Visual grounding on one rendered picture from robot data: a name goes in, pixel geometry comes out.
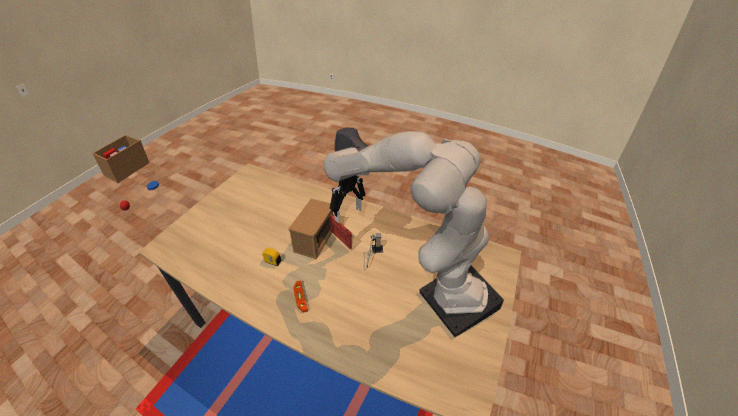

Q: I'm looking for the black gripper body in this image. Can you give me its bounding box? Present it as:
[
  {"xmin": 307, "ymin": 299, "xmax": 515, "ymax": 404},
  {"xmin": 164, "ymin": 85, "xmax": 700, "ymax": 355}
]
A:
[{"xmin": 338, "ymin": 175, "xmax": 357, "ymax": 193}]

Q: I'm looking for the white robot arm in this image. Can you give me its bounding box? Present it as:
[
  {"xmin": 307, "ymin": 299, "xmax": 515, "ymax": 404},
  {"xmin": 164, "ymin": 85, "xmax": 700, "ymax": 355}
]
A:
[{"xmin": 323, "ymin": 127, "xmax": 489, "ymax": 314}]

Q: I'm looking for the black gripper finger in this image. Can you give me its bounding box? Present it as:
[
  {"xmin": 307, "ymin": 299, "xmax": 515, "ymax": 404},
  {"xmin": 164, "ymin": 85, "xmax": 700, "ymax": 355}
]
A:
[
  {"xmin": 330, "ymin": 187, "xmax": 349, "ymax": 223},
  {"xmin": 351, "ymin": 176, "xmax": 366, "ymax": 212}
]

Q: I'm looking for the yellow tape measure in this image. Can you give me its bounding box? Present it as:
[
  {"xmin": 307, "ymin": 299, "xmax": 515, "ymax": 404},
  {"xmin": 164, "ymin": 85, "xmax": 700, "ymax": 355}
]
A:
[{"xmin": 262, "ymin": 248, "xmax": 281, "ymax": 266}]

